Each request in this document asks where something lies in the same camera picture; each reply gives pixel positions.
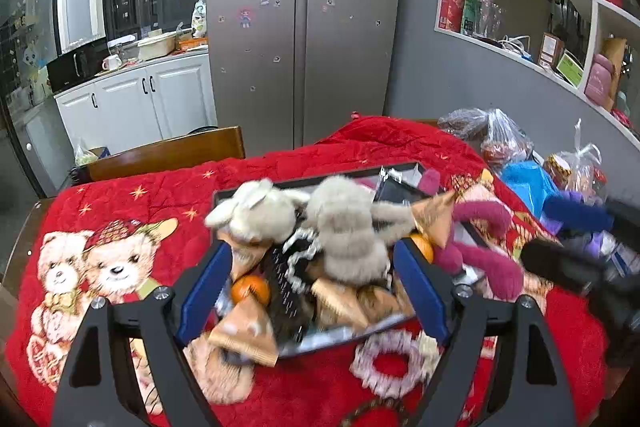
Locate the brown picture frame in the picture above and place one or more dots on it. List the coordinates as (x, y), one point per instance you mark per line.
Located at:
(550, 51)

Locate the black printed packet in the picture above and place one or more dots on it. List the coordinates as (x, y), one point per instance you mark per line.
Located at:
(285, 302)

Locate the red printed blanket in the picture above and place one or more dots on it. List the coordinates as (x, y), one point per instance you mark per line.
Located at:
(150, 187)

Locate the pink white scrunchie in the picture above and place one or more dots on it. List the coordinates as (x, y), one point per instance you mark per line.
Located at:
(365, 367)

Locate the grey plush bunny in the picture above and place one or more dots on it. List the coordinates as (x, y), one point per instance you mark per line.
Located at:
(345, 232)

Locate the tan paper bag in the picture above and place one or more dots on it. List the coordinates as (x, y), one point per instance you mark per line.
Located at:
(617, 57)

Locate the pink plush bear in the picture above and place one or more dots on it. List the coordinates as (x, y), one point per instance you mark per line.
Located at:
(490, 267)

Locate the clear bag of red food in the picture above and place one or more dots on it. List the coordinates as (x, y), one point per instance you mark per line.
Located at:
(507, 142)

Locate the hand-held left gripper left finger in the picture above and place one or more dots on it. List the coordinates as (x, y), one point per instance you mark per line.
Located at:
(205, 292)

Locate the white plush toy brown face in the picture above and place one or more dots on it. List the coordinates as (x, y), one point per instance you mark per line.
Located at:
(260, 212)

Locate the clear plastic bag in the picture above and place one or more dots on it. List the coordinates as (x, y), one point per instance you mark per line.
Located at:
(490, 14)

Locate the clear bag of snacks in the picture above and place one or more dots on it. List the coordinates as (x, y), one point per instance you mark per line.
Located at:
(575, 172)

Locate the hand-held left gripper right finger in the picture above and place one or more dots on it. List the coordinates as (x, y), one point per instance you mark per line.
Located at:
(420, 292)

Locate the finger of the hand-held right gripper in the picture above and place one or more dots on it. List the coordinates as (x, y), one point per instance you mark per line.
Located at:
(560, 264)
(575, 214)

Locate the clear bag of dark food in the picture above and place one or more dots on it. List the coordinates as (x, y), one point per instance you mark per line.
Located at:
(462, 123)

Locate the white cup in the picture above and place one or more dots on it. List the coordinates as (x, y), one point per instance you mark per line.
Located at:
(111, 63)

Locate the peach fuzzy scrunchie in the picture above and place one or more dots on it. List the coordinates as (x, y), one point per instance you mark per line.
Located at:
(220, 382)

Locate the black tray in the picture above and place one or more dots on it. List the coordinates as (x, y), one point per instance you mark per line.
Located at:
(330, 339)

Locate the green packet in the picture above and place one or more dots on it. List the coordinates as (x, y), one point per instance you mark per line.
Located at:
(470, 12)

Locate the white printed bag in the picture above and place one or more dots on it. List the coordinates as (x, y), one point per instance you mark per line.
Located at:
(200, 17)

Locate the small orange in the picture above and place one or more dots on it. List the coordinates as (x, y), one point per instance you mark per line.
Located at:
(424, 247)
(250, 291)

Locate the green framed card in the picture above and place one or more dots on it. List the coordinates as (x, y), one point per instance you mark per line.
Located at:
(570, 68)

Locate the glass sliding door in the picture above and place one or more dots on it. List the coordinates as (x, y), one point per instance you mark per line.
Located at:
(20, 57)

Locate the cream plastic basin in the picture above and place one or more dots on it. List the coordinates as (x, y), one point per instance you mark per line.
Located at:
(157, 47)

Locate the white kitchen cabinet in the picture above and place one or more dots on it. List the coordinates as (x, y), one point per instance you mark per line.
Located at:
(175, 97)

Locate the pink bag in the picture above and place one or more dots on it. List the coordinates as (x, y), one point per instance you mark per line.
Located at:
(599, 79)

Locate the blue plastic bag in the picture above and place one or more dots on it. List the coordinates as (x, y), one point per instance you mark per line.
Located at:
(530, 187)

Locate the black microwave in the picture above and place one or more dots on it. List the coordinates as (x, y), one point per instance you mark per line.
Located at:
(70, 67)

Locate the silver double-door fridge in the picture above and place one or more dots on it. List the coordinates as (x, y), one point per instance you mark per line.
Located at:
(300, 57)

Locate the plastic bag of vegetables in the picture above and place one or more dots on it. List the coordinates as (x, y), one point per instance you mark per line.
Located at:
(90, 154)

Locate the triangular tan snack packet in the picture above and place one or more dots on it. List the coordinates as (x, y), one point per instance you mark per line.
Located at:
(340, 304)
(382, 302)
(245, 254)
(245, 332)
(435, 214)

